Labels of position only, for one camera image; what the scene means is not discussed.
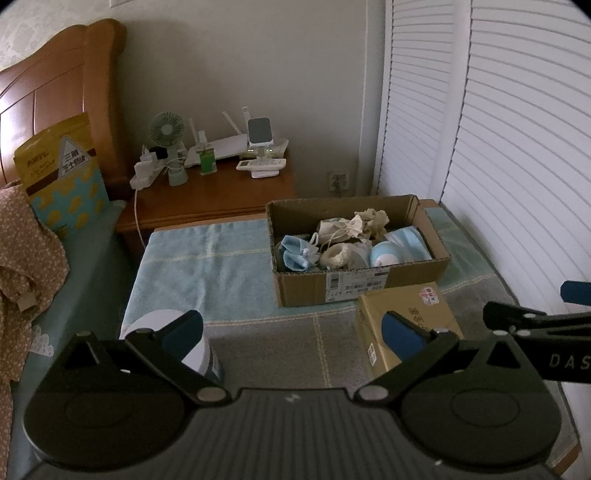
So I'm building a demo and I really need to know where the white power strip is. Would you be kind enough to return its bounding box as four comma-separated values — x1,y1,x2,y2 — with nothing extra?
130,147,168,190

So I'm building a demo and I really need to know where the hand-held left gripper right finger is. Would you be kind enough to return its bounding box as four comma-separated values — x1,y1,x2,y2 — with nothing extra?
353,311,546,407

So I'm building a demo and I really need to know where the cream scrunchie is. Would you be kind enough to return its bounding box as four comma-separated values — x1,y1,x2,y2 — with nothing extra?
320,243,355,270

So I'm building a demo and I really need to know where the brown floral cloth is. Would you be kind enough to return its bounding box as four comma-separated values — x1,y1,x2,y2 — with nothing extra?
0,184,71,462

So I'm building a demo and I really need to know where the blue face mask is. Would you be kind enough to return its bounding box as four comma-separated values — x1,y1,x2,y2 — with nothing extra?
382,225,433,263

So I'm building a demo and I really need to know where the white power cable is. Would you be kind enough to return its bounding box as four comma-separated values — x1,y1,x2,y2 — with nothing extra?
133,185,145,252

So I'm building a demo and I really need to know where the white router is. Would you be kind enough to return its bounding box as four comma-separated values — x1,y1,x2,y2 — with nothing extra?
185,107,291,168

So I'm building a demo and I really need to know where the small closed cardboard box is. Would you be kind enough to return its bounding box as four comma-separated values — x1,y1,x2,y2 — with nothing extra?
355,281,465,380

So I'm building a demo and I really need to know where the light blue towel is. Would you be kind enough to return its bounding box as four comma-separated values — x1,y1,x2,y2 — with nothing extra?
121,207,497,326

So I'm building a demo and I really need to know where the white device with dark screen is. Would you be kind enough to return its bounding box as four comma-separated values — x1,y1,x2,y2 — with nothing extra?
246,116,273,148

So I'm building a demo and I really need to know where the floral drawstring bag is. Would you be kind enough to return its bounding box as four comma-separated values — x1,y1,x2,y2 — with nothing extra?
315,213,375,244

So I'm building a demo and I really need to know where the white remote control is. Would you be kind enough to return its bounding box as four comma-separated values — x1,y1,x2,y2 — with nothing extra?
236,158,287,172

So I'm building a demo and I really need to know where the yellow snack bag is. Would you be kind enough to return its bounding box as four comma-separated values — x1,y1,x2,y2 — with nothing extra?
14,112,110,241

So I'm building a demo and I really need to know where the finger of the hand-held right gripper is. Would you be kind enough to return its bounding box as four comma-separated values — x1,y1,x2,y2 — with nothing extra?
482,302,591,340
560,281,591,306

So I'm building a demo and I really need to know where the teal bed sheet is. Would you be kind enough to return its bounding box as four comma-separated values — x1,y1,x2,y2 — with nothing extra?
9,198,153,480

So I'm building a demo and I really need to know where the cream knotted cloth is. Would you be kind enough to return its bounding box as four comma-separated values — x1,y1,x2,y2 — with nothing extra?
353,208,392,237

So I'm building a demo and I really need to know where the wooden nightstand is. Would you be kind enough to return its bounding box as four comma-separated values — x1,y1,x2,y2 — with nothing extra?
115,152,297,241

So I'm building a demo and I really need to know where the blue mask packet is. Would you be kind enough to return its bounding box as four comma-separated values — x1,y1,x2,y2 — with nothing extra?
281,234,320,272

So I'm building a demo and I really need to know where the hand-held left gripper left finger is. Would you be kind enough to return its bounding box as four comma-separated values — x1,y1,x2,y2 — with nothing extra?
37,310,230,409

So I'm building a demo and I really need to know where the green spray bottle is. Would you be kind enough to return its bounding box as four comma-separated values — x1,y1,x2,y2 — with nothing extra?
198,131,217,176

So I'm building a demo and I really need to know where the wooden headboard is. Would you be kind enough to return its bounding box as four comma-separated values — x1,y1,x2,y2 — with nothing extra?
0,18,127,195

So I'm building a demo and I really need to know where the jar with white lid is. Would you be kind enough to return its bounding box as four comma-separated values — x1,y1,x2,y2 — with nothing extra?
122,309,225,383

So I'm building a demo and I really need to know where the green desk fan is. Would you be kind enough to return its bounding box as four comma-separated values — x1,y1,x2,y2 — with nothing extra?
148,112,189,186

